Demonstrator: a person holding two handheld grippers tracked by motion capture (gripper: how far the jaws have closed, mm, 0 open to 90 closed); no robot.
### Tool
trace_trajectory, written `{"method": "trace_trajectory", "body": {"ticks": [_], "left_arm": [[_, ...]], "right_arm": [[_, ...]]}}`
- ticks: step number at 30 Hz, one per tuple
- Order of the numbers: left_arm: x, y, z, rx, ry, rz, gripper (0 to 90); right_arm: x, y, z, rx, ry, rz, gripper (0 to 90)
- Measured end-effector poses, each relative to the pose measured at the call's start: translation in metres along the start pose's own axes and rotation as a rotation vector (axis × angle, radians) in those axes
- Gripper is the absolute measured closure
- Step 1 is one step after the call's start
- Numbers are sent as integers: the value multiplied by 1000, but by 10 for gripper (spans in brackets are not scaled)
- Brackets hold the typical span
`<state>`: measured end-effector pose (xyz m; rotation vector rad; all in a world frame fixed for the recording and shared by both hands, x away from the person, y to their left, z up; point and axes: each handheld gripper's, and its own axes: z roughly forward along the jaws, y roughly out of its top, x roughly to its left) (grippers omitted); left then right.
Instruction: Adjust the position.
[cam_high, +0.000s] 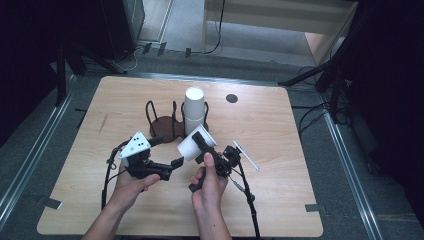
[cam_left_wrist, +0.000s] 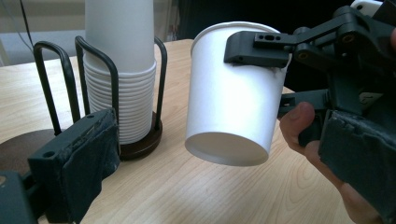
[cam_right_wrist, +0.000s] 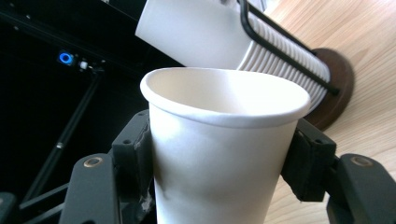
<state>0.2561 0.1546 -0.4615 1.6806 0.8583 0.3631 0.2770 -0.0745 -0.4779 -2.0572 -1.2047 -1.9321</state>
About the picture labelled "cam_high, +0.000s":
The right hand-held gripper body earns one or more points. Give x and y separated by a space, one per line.
225 165

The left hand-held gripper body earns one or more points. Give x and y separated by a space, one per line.
140 163

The white paper cup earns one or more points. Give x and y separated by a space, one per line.
190 125
187 150
194 105

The person's left hand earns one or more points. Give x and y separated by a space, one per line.
128 188

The person's right hand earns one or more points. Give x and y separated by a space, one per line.
210 190

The black round table grommet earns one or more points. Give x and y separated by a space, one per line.
231 98

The black floor block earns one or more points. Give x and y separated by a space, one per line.
147 48
188 52
161 49

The grey tape piece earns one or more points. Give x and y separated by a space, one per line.
312 207
52 203

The black tripod stand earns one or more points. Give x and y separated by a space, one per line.
60 76

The dark cabinet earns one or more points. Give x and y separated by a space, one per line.
123 26

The black metal stand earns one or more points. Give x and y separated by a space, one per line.
335 70

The white shelf unit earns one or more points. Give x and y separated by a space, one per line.
283 13

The dark curtain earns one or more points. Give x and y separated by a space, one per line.
26 50
396 83

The metal floor rail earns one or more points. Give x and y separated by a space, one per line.
350 173
30 160

